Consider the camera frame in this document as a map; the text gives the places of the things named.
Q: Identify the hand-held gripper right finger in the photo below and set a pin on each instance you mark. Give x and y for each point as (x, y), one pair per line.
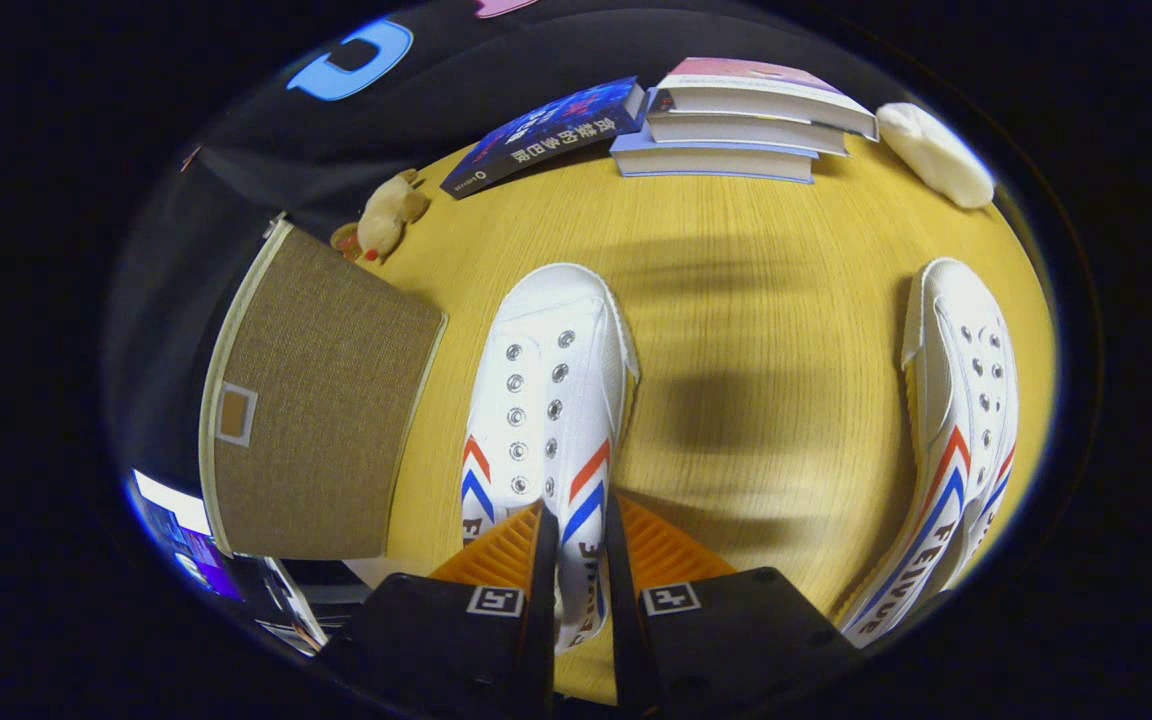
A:
(736, 640)

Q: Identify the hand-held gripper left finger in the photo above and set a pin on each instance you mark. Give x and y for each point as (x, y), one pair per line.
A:
(436, 640)

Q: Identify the beige fabric storage box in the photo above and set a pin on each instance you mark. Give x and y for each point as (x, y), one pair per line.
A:
(326, 410)

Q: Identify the white canvas shoe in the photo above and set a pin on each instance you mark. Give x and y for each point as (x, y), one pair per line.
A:
(956, 420)
(546, 400)

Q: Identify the computer monitor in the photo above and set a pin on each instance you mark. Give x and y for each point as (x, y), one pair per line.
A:
(181, 530)

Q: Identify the tan plush dog toy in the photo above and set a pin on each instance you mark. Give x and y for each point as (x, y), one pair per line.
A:
(384, 220)

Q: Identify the light blue cover book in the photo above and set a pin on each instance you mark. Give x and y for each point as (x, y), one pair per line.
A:
(706, 162)

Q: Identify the white paperback book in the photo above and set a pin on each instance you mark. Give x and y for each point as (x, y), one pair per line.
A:
(736, 130)

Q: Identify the dark blue book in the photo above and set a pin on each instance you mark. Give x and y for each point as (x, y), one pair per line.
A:
(536, 135)

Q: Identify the white plush toy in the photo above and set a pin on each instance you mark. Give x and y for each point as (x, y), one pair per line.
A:
(936, 155)

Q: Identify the pink cover book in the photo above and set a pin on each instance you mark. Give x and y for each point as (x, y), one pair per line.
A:
(766, 90)

